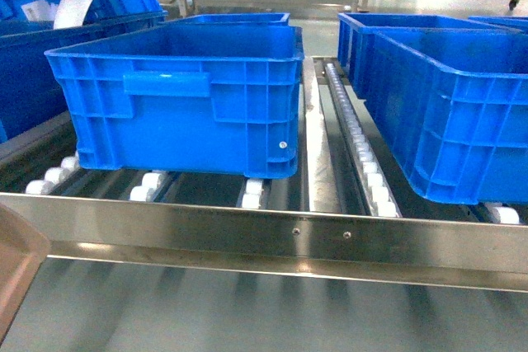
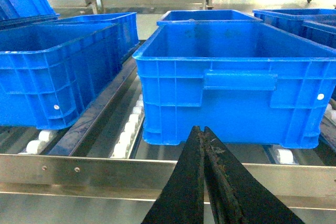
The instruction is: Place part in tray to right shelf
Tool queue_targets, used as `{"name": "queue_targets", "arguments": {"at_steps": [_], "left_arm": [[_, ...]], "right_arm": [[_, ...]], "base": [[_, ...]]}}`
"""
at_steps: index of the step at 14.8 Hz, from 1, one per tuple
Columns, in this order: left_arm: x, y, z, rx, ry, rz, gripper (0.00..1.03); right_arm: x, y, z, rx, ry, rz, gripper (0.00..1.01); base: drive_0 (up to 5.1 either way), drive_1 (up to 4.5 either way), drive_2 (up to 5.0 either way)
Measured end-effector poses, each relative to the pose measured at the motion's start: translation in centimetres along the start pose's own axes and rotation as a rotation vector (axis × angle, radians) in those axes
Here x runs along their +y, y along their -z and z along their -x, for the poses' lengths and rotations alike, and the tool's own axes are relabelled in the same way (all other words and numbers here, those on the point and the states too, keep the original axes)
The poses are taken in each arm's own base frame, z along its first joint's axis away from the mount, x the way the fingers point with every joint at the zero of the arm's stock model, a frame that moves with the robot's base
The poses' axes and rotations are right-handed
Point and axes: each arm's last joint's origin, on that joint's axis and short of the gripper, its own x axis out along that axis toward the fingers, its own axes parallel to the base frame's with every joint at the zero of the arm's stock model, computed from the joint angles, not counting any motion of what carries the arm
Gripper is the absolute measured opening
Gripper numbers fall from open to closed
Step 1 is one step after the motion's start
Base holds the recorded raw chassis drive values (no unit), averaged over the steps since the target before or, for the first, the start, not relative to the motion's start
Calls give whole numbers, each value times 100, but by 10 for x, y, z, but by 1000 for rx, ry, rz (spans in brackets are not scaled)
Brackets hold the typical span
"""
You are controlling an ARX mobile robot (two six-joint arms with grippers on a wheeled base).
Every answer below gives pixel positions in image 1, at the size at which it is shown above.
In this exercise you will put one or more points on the blue crate far right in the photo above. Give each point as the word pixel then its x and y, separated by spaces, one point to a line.
pixel 267 19

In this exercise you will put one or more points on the blue crate behind right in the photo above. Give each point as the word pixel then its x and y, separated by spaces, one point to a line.
pixel 358 31

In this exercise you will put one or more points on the steel roller shelf rack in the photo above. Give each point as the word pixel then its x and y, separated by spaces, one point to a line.
pixel 347 213

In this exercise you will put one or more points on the beige plastic dustpan tray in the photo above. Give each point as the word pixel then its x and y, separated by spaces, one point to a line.
pixel 23 250

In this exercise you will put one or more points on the blue crate front left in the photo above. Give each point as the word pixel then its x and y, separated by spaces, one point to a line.
pixel 220 99

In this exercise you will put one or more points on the blue crate with paper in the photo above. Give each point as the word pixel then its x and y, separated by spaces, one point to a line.
pixel 29 93

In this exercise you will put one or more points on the blue crate front right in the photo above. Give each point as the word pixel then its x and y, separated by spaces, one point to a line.
pixel 453 111

